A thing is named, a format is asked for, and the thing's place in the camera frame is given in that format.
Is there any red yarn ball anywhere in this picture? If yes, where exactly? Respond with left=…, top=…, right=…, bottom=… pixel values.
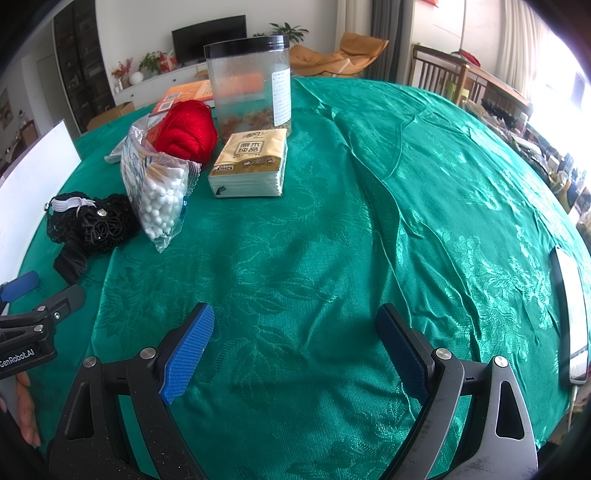
left=147, top=100, right=218, bottom=166

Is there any green satin tablecloth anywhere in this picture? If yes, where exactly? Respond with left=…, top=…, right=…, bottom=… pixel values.
left=29, top=78, right=590, bottom=479

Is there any grey curtain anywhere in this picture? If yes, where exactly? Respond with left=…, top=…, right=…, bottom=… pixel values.
left=367, top=0, right=410, bottom=83

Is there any cotton swabs plastic bag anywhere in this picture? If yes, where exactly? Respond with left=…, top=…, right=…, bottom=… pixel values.
left=120, top=117, right=201, bottom=252

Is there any clear jar with black lid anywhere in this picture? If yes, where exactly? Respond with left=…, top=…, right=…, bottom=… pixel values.
left=204, top=35, right=291, bottom=140

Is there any potted green plant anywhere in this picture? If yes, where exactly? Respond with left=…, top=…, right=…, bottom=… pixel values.
left=270, top=22, right=310, bottom=44

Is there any orange book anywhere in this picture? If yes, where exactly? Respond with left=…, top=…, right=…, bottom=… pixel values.
left=151, top=80, right=214, bottom=115

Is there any black lace hair net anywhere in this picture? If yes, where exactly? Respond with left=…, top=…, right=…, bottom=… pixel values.
left=44, top=191, right=140, bottom=284

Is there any cardboard box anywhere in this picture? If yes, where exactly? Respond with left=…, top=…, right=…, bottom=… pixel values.
left=86, top=101, right=135, bottom=131

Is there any tissue pack yellow brown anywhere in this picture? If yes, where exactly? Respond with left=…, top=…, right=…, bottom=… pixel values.
left=208, top=128, right=287, bottom=199

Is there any white sheer curtain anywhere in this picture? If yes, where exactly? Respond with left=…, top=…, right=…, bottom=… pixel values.
left=496, top=0, right=545, bottom=94

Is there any white charging cable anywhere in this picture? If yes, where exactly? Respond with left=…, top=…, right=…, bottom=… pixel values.
left=566, top=384, right=581, bottom=432

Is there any green plant with red decoration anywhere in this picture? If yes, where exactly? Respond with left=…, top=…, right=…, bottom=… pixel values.
left=138, top=51, right=177, bottom=77

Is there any wooden slatted bench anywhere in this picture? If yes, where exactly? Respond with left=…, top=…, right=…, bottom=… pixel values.
left=407, top=44, right=533, bottom=129

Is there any red flower arrangement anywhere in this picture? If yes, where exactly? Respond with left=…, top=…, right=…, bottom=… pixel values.
left=111, top=58, right=133, bottom=90

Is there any dark bookshelf cabinet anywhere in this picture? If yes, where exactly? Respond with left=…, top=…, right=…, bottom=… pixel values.
left=52, top=0, right=114, bottom=134

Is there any person's left hand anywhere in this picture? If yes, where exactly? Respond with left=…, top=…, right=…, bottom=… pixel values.
left=1, top=372, right=41, bottom=447

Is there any black television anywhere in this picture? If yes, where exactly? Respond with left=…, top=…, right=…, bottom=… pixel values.
left=171, top=15, right=247, bottom=64

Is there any white tv cabinet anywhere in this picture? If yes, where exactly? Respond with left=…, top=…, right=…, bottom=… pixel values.
left=113, top=62, right=207, bottom=109

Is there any orange lounge chair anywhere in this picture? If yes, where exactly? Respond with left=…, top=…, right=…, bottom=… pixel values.
left=290, top=32, right=389, bottom=77

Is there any white round vase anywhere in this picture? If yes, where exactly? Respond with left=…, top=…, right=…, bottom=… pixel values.
left=129, top=71, right=143, bottom=86

